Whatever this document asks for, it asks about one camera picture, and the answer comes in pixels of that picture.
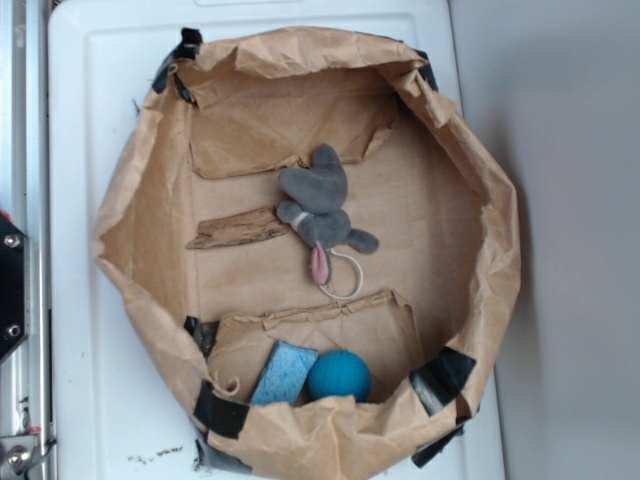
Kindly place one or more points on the brown wood chip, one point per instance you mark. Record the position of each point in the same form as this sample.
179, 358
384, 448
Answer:
245, 228

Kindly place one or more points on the grey plush bunny toy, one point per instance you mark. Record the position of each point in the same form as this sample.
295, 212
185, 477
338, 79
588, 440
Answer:
315, 212

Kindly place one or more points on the light blue sponge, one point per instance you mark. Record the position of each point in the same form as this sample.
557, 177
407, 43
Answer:
284, 375

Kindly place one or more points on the teal rubber ball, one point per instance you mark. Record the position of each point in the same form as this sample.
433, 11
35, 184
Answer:
340, 373

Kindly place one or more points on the brown paper bag bin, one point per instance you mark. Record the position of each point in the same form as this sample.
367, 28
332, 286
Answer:
213, 136

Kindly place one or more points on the aluminium frame rail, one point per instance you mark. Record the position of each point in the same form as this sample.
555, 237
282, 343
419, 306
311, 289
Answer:
28, 443

